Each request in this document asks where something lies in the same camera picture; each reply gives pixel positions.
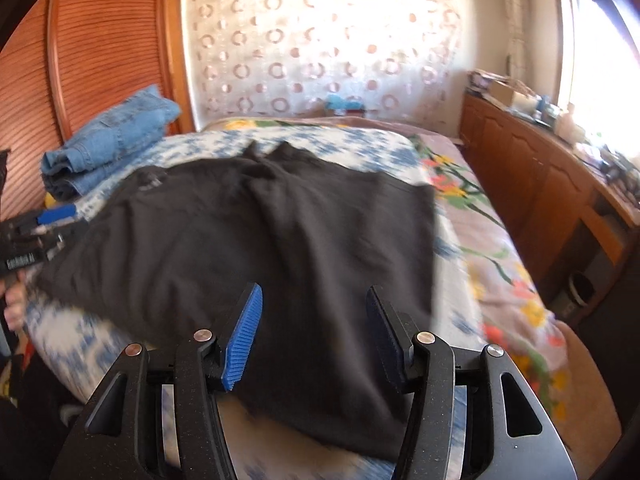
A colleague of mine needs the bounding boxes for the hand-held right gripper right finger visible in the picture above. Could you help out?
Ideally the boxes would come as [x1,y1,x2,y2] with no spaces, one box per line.
[366,285,576,480]

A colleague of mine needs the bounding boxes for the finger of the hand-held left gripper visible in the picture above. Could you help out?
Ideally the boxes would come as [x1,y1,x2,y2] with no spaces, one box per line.
[25,204,78,233]

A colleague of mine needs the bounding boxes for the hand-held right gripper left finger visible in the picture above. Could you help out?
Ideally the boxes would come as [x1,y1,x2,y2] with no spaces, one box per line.
[70,282,263,480]

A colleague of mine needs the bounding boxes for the black pants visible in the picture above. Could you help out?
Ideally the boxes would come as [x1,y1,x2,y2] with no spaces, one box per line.
[37,141,436,463]

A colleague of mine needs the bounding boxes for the person's left hand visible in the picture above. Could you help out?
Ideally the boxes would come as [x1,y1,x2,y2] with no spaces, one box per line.
[0,280,28,333]

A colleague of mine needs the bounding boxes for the blue floral white bedsheet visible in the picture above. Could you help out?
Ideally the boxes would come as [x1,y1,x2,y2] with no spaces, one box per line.
[22,125,486,480]

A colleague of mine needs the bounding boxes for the folded blue jeans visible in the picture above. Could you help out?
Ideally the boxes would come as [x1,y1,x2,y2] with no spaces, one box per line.
[41,85,182,198]

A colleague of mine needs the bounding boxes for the pink floral blanket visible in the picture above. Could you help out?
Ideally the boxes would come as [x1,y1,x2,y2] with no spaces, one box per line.
[207,116,573,423]

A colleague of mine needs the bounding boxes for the wooden louvered wardrobe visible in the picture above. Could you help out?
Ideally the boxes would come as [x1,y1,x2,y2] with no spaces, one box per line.
[0,0,196,221]

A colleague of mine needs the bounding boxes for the black waste bin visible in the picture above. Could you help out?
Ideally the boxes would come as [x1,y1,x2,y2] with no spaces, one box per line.
[567,271,597,311]

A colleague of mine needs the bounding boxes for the wooden sideboard cabinet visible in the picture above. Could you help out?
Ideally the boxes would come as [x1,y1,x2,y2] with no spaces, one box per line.
[459,91,640,311]

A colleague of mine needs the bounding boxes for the box with blue item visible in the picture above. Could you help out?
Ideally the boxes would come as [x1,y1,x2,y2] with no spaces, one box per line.
[324,94,366,111]

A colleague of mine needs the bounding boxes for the cardboard box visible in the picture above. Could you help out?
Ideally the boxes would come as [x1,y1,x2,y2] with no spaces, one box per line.
[487,80,521,106]

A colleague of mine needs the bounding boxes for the sideboard top clutter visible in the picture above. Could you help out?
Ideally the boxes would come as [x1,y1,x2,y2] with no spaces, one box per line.
[467,69,640,196]

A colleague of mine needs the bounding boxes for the sheer circle-patterned curtain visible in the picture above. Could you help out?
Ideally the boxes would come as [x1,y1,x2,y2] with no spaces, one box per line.
[181,0,463,121]

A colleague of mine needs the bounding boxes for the beige side curtain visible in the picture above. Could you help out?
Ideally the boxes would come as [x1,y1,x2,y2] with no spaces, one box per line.
[487,0,566,91]

